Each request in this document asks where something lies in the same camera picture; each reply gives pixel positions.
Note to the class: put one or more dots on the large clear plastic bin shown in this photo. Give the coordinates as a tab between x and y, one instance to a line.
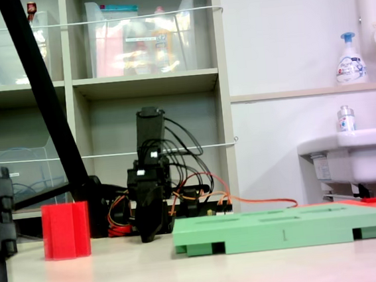
116	54

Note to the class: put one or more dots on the yellow bottle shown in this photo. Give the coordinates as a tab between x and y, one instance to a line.
162	40

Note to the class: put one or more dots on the green shape-hole board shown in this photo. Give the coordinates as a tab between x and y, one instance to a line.
267	233

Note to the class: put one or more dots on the white sink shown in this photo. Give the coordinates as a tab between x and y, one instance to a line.
369	157

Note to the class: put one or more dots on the black tripod leg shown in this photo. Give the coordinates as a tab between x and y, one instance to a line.
34	62

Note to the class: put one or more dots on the black table clamp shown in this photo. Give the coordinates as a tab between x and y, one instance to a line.
191	205

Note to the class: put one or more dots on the white foam soap bottle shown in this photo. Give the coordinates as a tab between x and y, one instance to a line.
350	65

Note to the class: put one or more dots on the metal sink bracket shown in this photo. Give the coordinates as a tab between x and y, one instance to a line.
359	191

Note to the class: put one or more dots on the red base clamp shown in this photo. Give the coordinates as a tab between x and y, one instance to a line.
118	230

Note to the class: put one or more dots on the thin black tripod strut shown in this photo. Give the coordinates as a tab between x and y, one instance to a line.
40	197

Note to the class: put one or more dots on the red cross columnar block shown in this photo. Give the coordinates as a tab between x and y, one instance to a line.
65	231

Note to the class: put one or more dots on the blue-topped clear bag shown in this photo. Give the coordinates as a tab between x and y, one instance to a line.
119	10

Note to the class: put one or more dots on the small red bar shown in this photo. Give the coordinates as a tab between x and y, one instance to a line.
371	200

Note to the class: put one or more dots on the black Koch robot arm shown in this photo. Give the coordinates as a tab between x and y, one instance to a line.
150	131

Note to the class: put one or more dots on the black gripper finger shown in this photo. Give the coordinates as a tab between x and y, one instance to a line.
150	218

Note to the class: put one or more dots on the clear file box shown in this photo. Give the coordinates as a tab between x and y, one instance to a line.
27	169

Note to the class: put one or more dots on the narrow clear plastic bin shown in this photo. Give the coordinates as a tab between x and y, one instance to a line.
52	44

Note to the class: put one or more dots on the beige shelf unit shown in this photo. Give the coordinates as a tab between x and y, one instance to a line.
145	81

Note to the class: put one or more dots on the small circuit board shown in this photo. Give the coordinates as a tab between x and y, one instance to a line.
222	212

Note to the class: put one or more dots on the small clear sanitizer bottle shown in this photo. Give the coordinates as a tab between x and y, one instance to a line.
346	120

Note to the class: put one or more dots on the brown-capped bottle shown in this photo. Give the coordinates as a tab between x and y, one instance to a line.
31	9

